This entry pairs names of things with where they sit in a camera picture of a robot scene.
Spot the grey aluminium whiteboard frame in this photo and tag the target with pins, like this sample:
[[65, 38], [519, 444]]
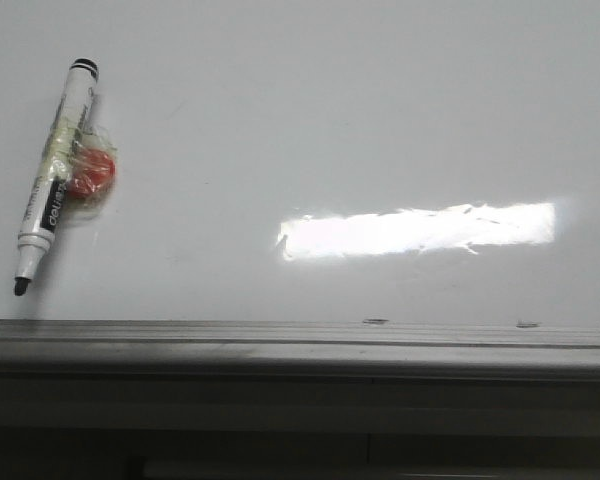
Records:
[[369, 348]]

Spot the red round magnet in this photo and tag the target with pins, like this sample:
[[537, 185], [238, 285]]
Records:
[[93, 173]]

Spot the white black whiteboard marker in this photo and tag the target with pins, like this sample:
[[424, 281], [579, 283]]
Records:
[[49, 191]]

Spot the white whiteboard surface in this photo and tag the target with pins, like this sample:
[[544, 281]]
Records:
[[412, 162]]

